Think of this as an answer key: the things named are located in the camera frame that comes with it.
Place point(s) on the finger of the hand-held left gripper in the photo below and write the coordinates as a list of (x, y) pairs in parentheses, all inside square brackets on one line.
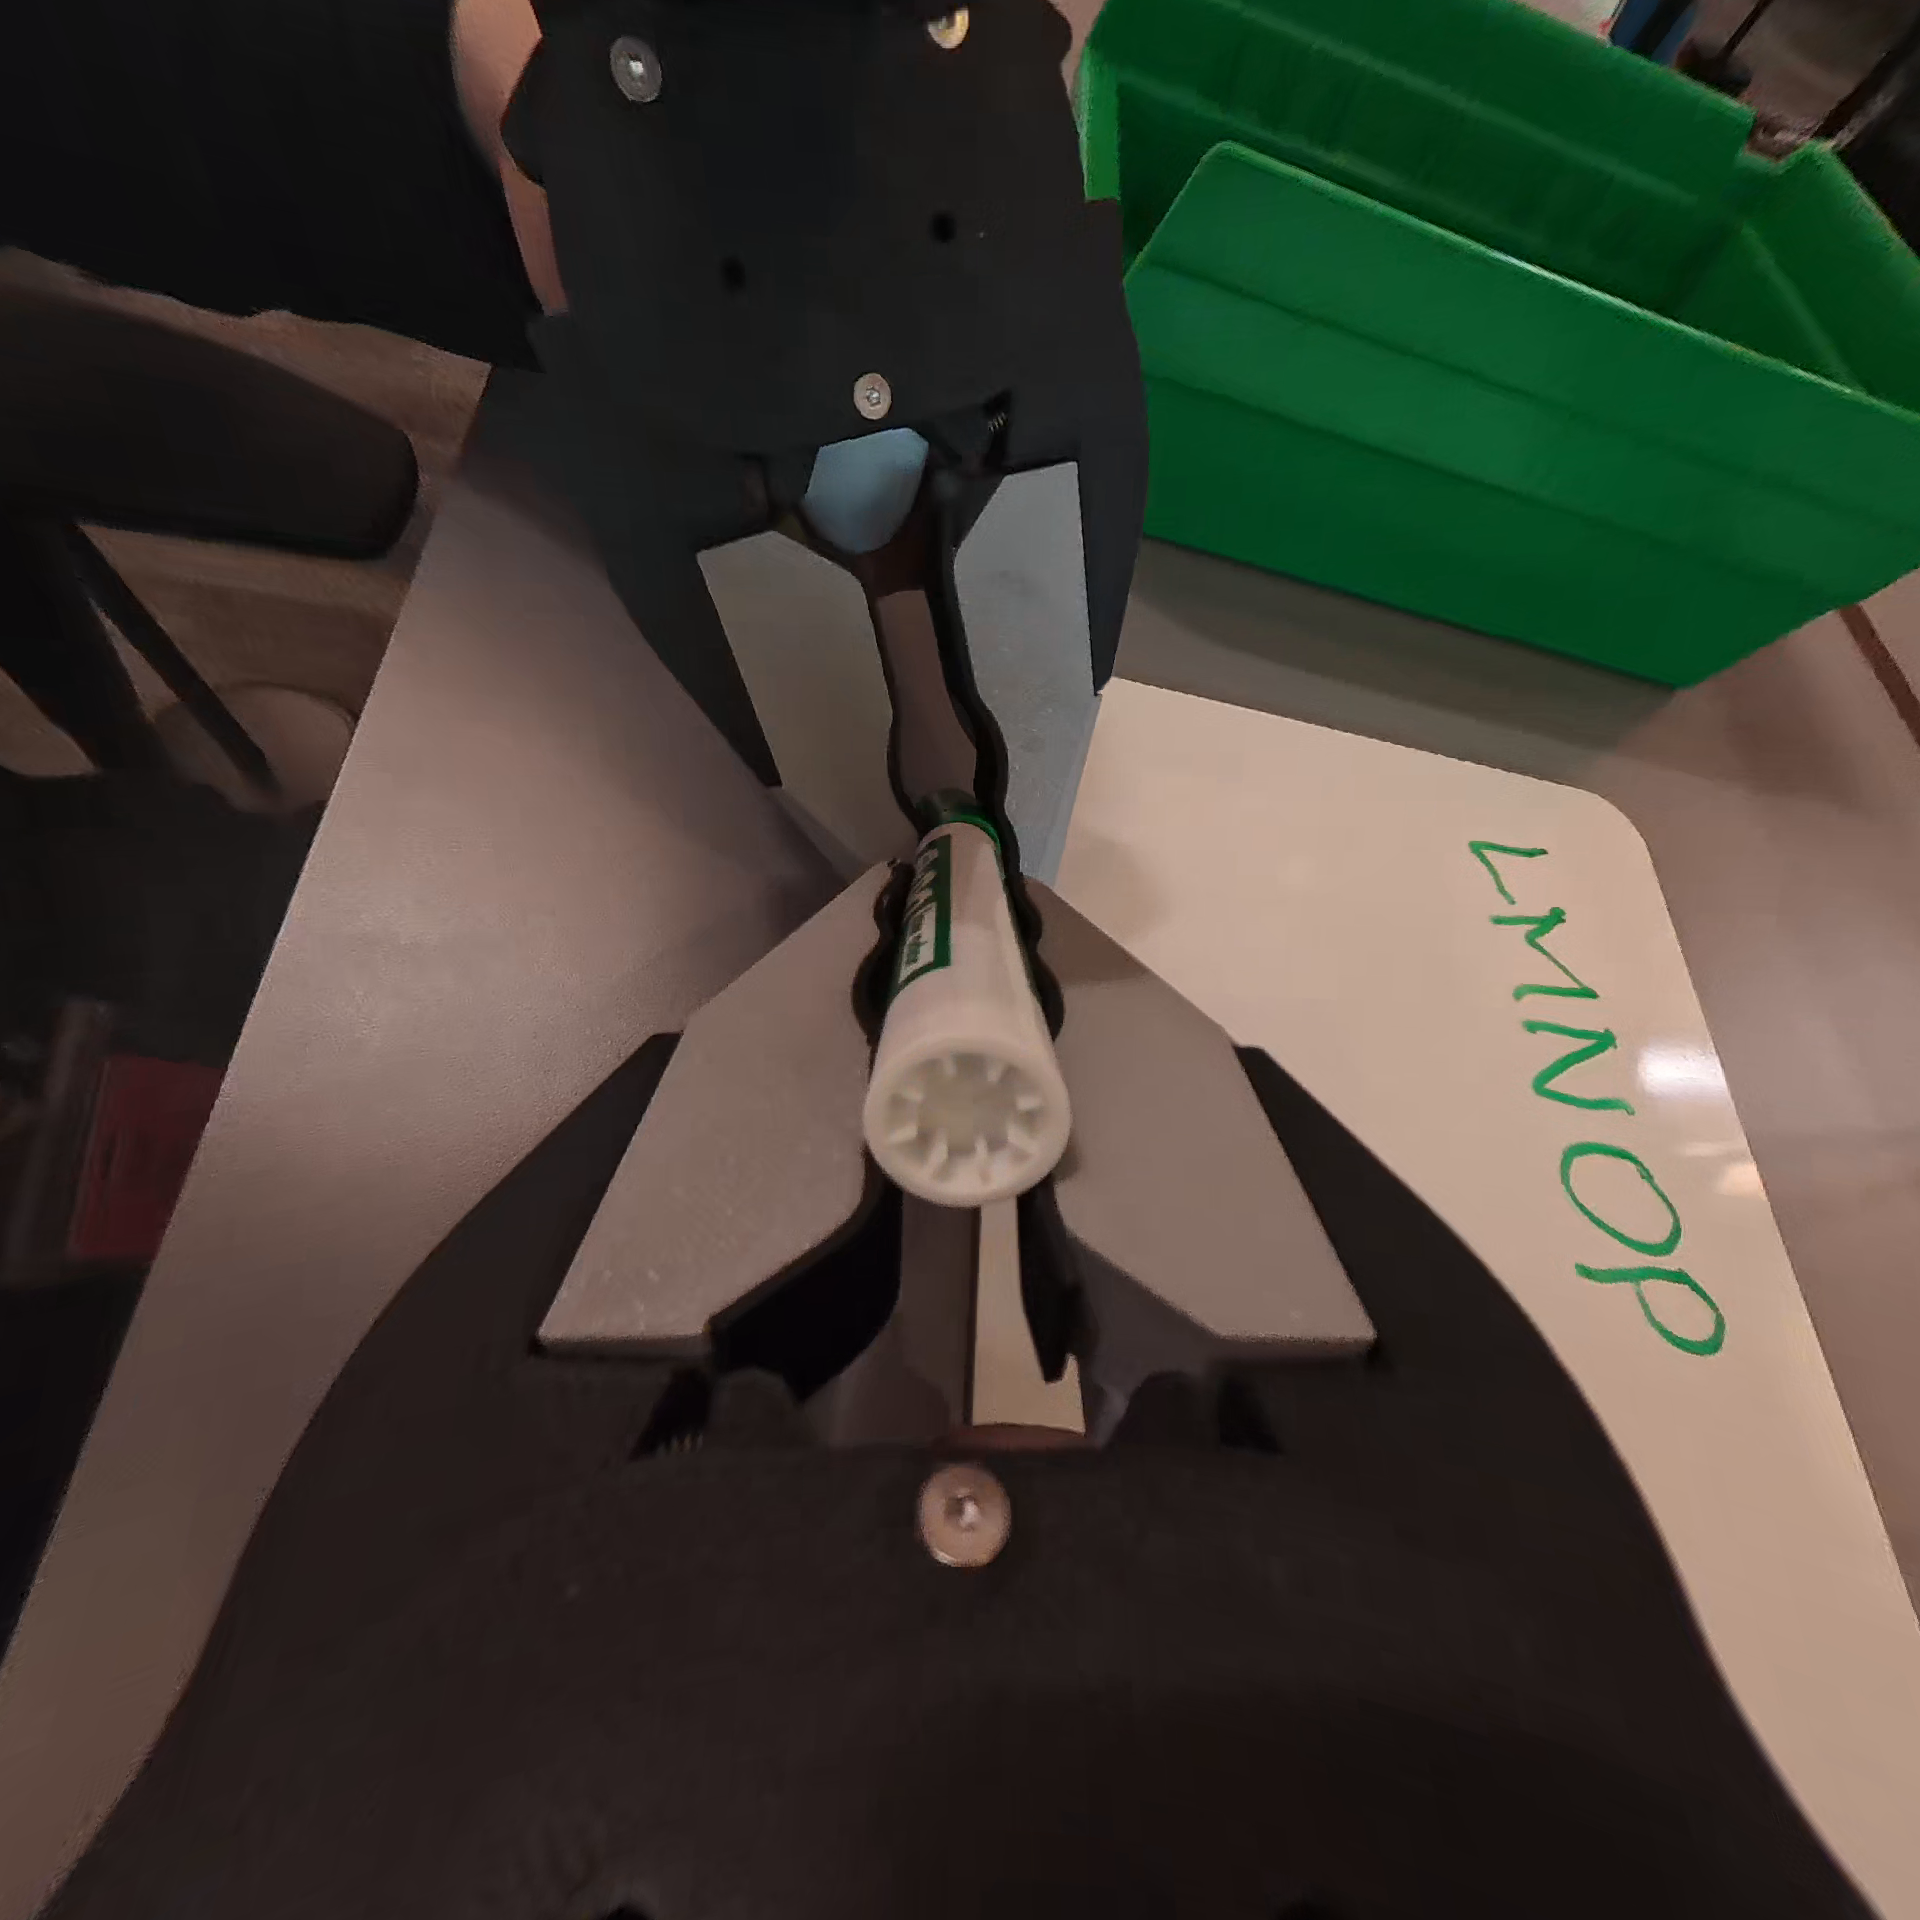
[(1037, 645), (797, 674)]

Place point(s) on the green marker cap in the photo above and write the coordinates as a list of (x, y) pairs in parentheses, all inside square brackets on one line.
[(956, 820)]

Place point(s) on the white dry-erase marker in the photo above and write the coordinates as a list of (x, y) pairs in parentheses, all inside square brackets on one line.
[(967, 1049)]

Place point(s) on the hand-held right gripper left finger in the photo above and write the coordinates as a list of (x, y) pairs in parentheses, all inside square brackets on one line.
[(722, 1184)]

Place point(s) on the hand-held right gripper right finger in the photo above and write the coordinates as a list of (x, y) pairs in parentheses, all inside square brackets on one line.
[(1201, 1200)]

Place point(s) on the person's left forearm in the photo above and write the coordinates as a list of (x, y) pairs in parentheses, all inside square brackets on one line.
[(226, 149)]

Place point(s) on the white whiteboard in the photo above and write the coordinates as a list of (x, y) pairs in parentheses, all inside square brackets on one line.
[(1349, 1049)]

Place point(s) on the green plastic bin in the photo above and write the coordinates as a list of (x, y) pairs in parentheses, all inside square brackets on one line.
[(1500, 481), (1426, 136)]

